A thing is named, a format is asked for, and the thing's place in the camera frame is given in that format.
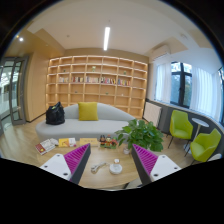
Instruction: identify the yellow cushion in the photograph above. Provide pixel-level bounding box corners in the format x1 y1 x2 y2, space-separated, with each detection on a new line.
78 102 98 121

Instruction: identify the black bag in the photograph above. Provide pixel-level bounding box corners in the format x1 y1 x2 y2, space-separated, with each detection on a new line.
46 102 65 125

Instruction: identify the small round white side table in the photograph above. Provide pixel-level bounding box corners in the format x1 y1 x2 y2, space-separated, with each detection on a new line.
184 118 209 156

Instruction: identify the white charger cable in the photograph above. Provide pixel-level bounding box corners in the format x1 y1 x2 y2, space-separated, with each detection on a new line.
90 162 110 175

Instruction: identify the red and white book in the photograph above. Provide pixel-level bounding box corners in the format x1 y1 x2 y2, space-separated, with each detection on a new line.
35 138 59 155

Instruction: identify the glass door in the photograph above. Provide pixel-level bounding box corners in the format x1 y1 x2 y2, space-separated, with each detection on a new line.
0 57 28 130

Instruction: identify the yellow card on table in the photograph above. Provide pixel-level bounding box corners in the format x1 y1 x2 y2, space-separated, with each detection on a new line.
80 138 99 147

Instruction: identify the yellow booklet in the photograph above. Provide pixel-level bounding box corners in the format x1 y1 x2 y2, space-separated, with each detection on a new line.
59 138 76 147

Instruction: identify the lime green chair at right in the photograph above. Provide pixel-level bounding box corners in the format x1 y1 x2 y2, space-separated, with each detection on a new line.
190 128 221 162

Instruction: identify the green potted plant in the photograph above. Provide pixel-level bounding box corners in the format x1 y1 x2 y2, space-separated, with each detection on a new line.
115 119 163 152

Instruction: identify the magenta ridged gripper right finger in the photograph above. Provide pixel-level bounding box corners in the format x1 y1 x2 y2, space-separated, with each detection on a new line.
131 144 180 186

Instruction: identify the small colourful figurine set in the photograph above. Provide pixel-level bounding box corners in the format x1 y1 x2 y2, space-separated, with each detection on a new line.
99 135 118 149

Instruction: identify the white sheer curtain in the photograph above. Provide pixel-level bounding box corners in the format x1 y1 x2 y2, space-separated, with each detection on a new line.
155 63 172 103

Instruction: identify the long ceiling light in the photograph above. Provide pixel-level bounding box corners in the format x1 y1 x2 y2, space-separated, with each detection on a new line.
103 27 110 51

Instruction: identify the lime green chair near window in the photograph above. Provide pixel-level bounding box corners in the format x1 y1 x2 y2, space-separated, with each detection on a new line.
169 110 193 141

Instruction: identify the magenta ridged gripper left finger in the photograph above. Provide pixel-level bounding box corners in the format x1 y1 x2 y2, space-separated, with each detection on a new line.
41 144 91 184

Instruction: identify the wooden wall bookshelf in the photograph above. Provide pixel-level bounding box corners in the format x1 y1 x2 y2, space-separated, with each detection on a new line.
46 55 148 119

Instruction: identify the white wall air conditioner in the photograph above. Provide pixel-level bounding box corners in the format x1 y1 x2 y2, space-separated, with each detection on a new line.
152 45 170 60

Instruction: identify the grey curved sofa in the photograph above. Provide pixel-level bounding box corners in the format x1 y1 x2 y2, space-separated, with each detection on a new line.
36 103 134 141

